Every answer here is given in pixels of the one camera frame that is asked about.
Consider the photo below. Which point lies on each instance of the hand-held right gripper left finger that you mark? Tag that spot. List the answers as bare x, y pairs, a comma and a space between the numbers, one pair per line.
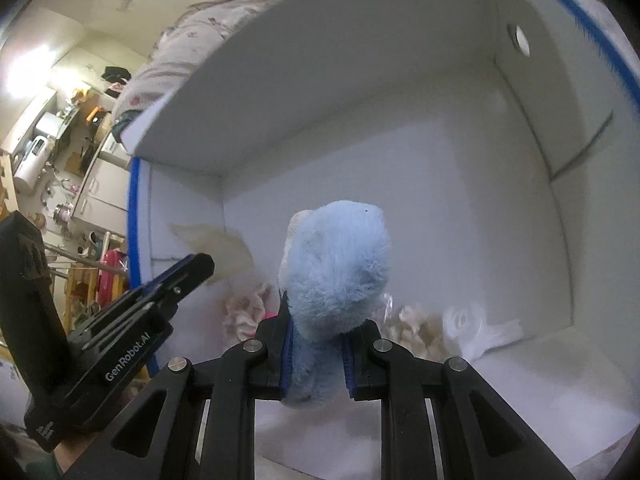
267, 360

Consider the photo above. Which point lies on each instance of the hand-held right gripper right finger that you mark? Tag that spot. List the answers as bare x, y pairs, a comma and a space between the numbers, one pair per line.
365, 365

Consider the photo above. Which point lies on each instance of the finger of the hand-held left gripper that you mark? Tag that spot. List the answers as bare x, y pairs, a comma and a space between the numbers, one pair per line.
185, 277

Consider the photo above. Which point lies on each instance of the beige cloth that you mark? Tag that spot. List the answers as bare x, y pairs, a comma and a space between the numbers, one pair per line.
225, 252

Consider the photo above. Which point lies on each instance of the cream plush toy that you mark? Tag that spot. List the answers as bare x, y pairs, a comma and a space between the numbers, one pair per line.
420, 332

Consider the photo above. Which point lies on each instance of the light blue plush toy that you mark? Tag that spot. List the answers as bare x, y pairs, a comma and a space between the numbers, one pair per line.
335, 270

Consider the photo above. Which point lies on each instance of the blue and white cardboard box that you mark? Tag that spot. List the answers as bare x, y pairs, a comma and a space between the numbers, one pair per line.
450, 185

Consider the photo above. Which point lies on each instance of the person's left hand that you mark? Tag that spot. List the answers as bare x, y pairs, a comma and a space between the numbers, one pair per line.
75, 457

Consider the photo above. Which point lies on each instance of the red plastic item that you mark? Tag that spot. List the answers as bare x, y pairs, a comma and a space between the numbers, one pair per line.
110, 272

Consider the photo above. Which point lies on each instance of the yellow wooden chair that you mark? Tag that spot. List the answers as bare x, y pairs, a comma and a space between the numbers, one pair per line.
75, 282

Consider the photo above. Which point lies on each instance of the metal pole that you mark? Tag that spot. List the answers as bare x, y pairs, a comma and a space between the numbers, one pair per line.
80, 259

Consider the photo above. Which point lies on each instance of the white kitchen cabinet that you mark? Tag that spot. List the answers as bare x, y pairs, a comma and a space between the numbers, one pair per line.
100, 185

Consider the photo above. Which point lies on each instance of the white kitchen appliance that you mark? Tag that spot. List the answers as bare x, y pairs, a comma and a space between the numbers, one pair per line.
30, 160

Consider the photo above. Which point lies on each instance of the pink hanging garment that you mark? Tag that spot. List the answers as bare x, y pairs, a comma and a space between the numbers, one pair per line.
115, 91

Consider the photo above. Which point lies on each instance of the grey patterned duvet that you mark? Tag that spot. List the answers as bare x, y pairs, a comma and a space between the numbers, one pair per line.
165, 70

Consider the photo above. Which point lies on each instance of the dark hanging garment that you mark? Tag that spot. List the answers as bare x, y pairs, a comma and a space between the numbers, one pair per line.
115, 74

